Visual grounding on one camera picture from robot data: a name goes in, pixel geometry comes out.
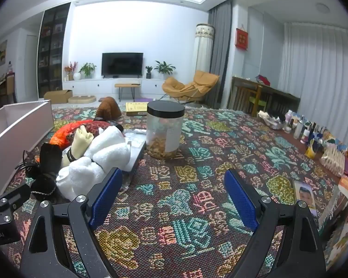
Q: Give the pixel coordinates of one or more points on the purple mat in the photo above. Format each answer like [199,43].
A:
[145,100]

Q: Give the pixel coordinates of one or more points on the small wooden table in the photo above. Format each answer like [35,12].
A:
[127,86]

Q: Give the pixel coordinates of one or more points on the white fluffy towel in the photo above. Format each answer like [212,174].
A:
[104,147]

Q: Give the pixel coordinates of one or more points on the round ceiling fixture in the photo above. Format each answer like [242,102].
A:
[322,7]

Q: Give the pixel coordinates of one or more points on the brown knit hat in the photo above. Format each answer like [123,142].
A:
[108,108]

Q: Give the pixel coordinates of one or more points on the cardboard box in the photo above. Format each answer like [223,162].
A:
[58,97]

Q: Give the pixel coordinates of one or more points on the white storage box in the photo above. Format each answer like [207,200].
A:
[20,130]

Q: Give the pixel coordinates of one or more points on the glass door display cabinet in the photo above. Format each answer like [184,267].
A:
[52,52]

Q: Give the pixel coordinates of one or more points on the orange fish plush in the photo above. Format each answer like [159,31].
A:
[65,133]

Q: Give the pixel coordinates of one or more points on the white sheer curtain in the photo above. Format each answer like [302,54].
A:
[322,72]

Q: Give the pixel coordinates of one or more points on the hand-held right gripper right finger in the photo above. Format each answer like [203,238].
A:
[240,199]

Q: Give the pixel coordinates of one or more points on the red wall hanging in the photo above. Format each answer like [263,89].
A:
[241,39]

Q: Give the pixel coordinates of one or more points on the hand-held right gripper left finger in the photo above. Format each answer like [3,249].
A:
[106,197]

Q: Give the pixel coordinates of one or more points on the phone case in clear bag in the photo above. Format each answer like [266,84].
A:
[135,143]

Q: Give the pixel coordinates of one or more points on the row of cosmetic bottles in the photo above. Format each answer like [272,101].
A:
[316,139]

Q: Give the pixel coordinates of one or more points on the covered standing air conditioner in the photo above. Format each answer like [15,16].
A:
[203,49]

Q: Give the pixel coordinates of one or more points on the orange lounge chair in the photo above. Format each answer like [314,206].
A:
[203,82]

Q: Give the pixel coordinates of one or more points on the flat screen television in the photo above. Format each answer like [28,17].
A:
[122,64]

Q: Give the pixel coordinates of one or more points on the black knit item white stitching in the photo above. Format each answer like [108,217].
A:
[43,186]

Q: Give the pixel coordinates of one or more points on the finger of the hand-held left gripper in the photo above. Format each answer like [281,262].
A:
[5,208]

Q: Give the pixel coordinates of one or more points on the white television cabinet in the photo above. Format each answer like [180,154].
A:
[87,88]

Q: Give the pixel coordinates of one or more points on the wooden chair with green seat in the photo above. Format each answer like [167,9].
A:
[259,101]

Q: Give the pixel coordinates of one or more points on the red item on desk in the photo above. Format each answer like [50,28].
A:
[263,80]

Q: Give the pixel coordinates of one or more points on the dark wooden desk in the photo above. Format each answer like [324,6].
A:
[281,100]

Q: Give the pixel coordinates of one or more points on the leafy potted plant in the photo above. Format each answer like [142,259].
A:
[88,69]

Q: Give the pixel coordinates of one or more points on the photo card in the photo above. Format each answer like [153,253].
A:
[304,197]

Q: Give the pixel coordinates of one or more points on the dark wooden dining chair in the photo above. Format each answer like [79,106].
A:
[10,87]

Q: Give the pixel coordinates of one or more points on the clear jar with black lid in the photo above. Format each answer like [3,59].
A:
[165,133]

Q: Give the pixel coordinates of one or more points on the small basket of sundries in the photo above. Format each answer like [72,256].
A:
[272,120]

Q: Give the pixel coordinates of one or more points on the grey curtain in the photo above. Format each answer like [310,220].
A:
[219,49]

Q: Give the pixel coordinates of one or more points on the yellow flat box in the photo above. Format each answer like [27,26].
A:
[136,109]

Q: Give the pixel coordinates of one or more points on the large green potted plant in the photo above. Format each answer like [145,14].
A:
[164,68]

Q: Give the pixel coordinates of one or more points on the cream cloth bundle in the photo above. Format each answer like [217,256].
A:
[79,142]

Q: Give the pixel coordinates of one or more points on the small potted plant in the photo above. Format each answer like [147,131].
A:
[148,72]

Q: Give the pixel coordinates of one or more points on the framed wall picture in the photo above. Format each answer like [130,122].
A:
[2,53]

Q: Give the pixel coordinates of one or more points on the round beige mat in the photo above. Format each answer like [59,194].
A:
[81,99]

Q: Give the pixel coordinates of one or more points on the red flowers in white vase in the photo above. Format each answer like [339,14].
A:
[75,76]

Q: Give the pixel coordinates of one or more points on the colourful patterned blanket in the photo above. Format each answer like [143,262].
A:
[177,197]

